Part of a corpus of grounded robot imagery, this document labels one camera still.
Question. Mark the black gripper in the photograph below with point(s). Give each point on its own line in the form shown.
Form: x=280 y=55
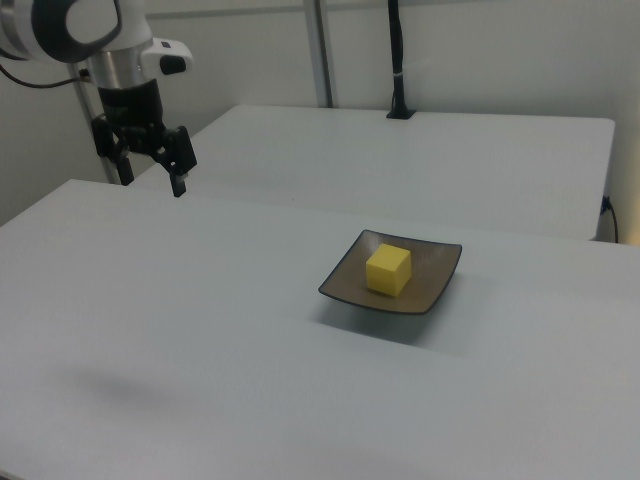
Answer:
x=132 y=115

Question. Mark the yellow foam cube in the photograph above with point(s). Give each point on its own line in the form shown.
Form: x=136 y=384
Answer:
x=387 y=275

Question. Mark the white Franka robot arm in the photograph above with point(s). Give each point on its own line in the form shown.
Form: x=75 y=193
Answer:
x=75 y=25

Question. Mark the square brown ceramic plate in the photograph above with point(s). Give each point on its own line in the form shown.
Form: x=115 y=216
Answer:
x=435 y=280

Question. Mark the grey metal pole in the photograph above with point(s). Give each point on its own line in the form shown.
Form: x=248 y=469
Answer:
x=85 y=107

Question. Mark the aluminium partition post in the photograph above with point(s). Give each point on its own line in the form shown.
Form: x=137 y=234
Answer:
x=320 y=50

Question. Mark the black camera stand pole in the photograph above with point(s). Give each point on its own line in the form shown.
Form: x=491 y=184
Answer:
x=398 y=60

